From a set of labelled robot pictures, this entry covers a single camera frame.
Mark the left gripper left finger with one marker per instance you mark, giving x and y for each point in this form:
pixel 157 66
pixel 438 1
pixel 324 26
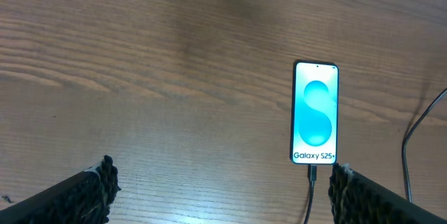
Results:
pixel 84 198

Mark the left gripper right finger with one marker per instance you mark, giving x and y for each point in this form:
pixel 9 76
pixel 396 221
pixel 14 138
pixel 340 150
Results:
pixel 355 199

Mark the blue Galaxy smartphone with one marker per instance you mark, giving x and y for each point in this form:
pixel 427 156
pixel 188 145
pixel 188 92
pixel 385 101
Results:
pixel 314 113

